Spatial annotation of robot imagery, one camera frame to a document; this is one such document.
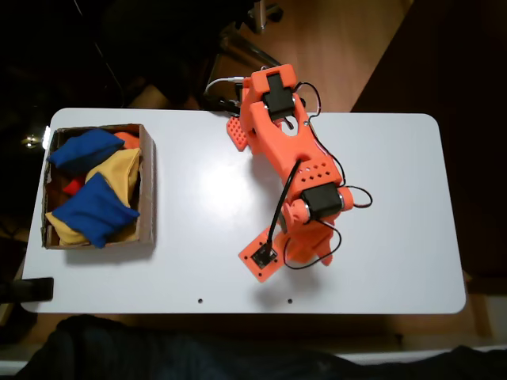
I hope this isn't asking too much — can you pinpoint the brown cardboard box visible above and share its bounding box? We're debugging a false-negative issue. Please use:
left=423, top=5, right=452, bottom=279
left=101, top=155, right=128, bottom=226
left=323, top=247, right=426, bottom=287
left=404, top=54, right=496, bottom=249
left=41, top=123, right=157, bottom=250

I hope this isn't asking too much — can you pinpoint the yellow bean bag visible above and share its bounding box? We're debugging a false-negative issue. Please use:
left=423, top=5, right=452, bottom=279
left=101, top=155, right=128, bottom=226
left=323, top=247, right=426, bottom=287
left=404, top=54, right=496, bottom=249
left=84, top=146, right=143, bottom=209
left=44, top=211, right=138, bottom=246

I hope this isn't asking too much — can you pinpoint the large blue bean bag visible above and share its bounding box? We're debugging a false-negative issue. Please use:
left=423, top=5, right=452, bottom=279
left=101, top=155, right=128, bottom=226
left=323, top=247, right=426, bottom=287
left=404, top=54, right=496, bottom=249
left=51, top=172, right=141, bottom=249

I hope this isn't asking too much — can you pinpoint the red bean bag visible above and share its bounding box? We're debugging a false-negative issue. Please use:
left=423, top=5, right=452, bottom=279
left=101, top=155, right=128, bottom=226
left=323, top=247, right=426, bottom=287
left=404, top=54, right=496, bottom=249
left=62, top=173, right=87, bottom=197

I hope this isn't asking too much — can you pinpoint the small blue bean bag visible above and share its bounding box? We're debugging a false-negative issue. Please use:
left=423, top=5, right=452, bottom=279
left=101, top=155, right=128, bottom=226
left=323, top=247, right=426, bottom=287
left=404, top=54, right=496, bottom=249
left=46, top=128, right=126, bottom=175

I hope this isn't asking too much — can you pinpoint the person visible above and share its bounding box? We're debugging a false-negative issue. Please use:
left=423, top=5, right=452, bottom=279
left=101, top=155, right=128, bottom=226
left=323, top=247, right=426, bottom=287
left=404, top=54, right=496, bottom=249
left=15, top=314, right=507, bottom=380

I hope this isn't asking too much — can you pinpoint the metal office chair base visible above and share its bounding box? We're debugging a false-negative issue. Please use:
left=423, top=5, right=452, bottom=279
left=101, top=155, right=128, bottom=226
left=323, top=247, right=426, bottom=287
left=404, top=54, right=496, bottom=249
left=219, top=0, right=284, bottom=68

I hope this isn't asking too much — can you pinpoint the black table clamp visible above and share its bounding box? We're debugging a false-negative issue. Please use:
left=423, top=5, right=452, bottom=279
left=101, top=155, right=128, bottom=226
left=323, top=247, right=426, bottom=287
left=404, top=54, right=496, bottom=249
left=0, top=276, right=55, bottom=304

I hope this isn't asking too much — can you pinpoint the small shiny metal object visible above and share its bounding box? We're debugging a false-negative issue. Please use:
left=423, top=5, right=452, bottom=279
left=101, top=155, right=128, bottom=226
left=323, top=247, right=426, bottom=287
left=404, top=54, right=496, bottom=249
left=21, top=132, right=43, bottom=150

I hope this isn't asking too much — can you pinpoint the thick black camera cable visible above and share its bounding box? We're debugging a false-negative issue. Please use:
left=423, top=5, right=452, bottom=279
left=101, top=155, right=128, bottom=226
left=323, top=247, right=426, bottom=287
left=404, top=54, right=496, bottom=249
left=265, top=158, right=303, bottom=257

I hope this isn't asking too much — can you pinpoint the orange camera mount with camera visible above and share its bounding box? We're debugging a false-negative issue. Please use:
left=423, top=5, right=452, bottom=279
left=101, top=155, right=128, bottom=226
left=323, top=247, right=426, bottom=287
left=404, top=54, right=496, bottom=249
left=237, top=231, right=289, bottom=284

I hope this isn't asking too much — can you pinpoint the thin black motor wire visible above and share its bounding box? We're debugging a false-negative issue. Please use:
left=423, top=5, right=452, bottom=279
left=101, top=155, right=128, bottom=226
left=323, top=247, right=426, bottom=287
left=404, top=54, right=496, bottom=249
left=284, top=81, right=374, bottom=271

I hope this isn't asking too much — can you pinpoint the white usb cable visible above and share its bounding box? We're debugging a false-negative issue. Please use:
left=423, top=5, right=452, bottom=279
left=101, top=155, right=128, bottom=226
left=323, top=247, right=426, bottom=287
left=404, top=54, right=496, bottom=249
left=204, top=76, right=245, bottom=95

